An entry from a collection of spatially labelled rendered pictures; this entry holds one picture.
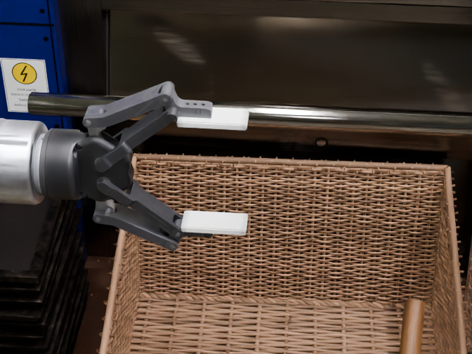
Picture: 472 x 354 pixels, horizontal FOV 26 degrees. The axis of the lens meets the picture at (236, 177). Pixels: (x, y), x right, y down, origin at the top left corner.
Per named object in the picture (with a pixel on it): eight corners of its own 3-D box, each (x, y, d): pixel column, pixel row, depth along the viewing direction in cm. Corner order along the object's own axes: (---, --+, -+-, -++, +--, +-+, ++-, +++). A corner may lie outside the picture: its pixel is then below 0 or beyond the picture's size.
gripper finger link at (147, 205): (102, 179, 106) (94, 187, 107) (184, 239, 110) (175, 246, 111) (109, 157, 109) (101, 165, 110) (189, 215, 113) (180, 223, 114)
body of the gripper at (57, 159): (48, 110, 109) (135, 114, 108) (57, 174, 114) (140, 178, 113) (31, 151, 103) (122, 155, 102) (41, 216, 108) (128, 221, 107)
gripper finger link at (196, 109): (163, 108, 104) (161, 83, 102) (212, 111, 103) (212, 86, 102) (161, 116, 102) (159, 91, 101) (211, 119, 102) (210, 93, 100)
